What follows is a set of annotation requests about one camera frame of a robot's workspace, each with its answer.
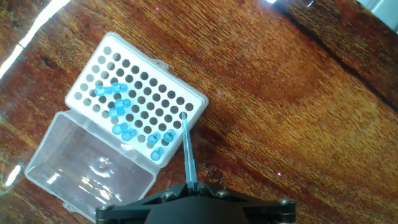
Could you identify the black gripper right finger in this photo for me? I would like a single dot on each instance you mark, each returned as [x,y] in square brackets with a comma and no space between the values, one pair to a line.
[267,211]

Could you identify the white pipette tip box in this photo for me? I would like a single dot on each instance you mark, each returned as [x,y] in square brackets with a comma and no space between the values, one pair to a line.
[77,146]

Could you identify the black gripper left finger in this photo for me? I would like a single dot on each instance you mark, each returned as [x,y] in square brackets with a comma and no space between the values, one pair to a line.
[130,211]

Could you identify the blue pipette tip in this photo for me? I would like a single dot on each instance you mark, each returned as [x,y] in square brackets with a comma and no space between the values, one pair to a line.
[188,149]
[119,128]
[169,135]
[157,153]
[119,87]
[116,112]
[154,138]
[122,103]
[129,134]
[99,90]

